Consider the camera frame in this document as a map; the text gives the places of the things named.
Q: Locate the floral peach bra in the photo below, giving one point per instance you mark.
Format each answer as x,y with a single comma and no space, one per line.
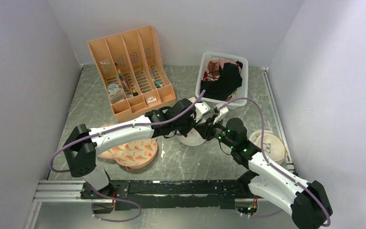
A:
133,155

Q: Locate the pink bra in basket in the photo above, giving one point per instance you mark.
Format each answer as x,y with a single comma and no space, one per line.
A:
213,66

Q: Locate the orange plastic file organizer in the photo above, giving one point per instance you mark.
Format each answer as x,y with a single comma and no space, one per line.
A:
138,56

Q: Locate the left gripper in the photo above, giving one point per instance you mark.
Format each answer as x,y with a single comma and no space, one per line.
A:
185,132

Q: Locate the rainbow coloured pen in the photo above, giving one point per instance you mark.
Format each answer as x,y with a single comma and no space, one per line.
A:
123,81

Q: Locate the round patterned tape roll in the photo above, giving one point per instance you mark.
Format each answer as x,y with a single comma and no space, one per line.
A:
112,88

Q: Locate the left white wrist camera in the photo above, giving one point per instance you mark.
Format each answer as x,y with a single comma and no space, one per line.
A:
201,110

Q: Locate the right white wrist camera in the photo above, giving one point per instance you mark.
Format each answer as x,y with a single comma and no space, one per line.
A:
220,113

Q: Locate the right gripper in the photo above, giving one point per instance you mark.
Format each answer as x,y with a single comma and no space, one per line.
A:
206,129

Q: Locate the white mesh laundry bag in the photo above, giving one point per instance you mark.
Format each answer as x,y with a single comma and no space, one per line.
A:
193,138

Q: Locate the small white staples box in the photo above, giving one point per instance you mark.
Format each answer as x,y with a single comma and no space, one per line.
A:
151,99

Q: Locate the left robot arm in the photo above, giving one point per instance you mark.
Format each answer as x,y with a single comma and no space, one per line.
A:
83,145

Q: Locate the beige bra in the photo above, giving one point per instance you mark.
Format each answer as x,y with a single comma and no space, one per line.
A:
273,145

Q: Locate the white plastic basket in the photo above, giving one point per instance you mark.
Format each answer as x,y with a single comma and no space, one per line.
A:
241,92

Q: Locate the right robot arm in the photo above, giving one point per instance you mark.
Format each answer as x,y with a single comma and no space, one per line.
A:
306,202

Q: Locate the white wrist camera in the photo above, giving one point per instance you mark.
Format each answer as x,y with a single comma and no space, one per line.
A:
201,110
220,113

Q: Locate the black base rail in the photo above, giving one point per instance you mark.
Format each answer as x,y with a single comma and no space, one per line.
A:
130,194

